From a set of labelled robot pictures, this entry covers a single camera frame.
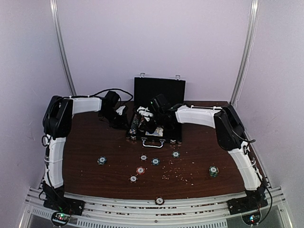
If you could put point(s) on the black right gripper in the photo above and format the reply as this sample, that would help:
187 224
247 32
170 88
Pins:
147 127

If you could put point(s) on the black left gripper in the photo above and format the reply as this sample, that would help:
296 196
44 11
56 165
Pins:
121 124

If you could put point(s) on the black poker set case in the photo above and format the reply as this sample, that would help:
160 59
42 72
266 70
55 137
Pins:
146 88

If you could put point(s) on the blue green 50 chip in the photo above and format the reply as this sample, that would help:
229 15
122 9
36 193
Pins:
155 161

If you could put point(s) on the teal chip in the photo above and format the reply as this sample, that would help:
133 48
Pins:
175 154

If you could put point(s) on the blue white chip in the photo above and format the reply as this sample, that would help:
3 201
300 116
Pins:
102 160

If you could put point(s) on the red poker chip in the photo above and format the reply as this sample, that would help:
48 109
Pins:
140 170

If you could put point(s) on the brown black 100 chip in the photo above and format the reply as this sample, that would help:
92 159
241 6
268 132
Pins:
133 179

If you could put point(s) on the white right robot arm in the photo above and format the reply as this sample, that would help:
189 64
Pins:
230 133

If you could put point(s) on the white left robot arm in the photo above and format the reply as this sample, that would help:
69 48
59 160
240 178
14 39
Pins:
57 124

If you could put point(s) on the blue yellow card deck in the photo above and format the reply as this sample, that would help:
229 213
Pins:
158 132

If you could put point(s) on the left row of poker chips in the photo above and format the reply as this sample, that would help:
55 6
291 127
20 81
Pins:
134 126

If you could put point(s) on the green right poker chip stack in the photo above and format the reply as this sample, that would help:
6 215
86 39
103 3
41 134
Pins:
213 171

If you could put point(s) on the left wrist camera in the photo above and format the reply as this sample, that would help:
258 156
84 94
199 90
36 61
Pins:
111 99

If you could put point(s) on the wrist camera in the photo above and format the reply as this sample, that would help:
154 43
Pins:
111 99
159 103

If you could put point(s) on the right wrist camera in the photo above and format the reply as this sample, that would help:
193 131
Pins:
159 103

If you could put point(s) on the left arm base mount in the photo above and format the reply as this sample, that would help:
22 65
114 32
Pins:
56 200

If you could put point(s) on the left aluminium frame post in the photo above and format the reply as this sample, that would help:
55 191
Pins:
60 41

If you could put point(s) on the aluminium frame post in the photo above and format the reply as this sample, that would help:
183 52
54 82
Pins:
60 41
246 52

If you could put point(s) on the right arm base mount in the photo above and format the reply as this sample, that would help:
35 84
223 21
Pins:
249 206

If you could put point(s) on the right aluminium frame post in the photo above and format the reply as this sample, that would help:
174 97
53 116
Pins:
246 52

